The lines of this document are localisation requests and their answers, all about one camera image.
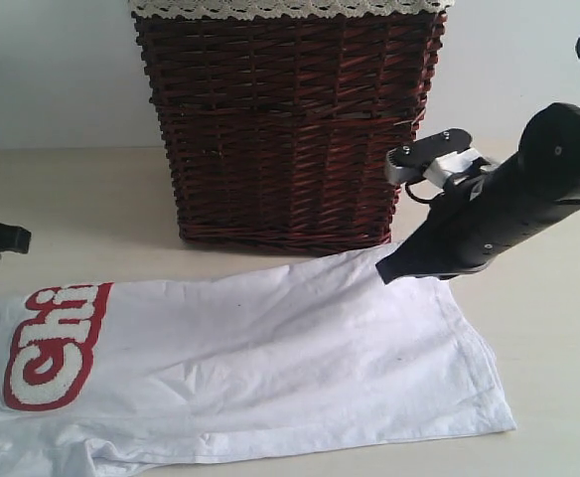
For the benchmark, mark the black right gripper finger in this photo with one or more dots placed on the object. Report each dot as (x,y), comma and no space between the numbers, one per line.
(420,255)

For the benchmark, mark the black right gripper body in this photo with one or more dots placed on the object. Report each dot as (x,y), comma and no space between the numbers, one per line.
(505,214)

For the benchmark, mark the white t-shirt red lettering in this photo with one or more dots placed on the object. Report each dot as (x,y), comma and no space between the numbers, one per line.
(115,378)

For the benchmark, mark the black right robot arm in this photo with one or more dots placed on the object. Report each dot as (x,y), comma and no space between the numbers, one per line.
(547,158)

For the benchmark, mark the dark red wicker basket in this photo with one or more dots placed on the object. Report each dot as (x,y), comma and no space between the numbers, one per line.
(275,130)

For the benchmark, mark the white lace fabric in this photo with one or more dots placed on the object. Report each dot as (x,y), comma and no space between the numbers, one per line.
(247,10)

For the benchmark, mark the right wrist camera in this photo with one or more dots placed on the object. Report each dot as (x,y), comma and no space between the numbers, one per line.
(435,158)

